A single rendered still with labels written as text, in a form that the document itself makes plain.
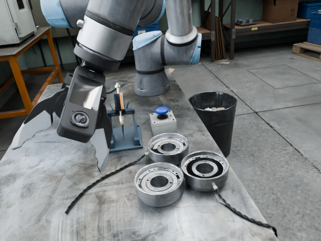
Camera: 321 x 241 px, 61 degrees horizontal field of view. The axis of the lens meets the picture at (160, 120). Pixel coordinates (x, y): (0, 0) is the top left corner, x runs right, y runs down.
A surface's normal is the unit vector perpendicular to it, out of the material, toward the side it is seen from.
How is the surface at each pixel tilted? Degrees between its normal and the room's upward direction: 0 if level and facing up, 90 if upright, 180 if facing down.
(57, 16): 109
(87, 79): 43
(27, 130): 88
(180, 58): 115
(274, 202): 0
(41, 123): 88
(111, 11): 84
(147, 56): 90
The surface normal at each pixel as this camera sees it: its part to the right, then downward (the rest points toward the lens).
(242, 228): -0.08, -0.88
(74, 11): -0.17, 0.61
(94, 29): -0.29, 0.19
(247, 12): 0.16, 0.45
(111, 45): 0.38, 0.47
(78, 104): 0.50, -0.50
